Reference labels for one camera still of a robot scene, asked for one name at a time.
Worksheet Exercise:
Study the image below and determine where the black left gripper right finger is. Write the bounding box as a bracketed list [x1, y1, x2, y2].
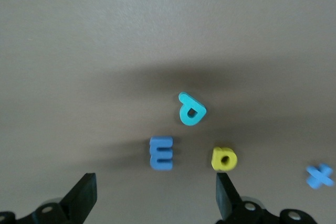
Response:
[215, 173, 320, 224]

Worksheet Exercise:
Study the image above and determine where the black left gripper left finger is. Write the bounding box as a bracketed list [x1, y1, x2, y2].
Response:
[0, 173, 98, 224]

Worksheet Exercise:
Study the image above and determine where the yellow foam letter a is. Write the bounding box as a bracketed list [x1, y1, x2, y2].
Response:
[211, 147, 238, 172]

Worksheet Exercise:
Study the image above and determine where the blue foam letter m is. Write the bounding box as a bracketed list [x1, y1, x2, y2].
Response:
[149, 136, 174, 170]

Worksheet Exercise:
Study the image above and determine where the teal foam letter p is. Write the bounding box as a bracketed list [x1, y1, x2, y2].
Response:
[178, 92, 208, 126]

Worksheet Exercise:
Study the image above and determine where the blue foam letter x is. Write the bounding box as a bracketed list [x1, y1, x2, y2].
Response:
[306, 163, 335, 189]

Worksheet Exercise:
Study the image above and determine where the brown table cover sheet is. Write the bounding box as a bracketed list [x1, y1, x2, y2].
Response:
[0, 0, 336, 224]

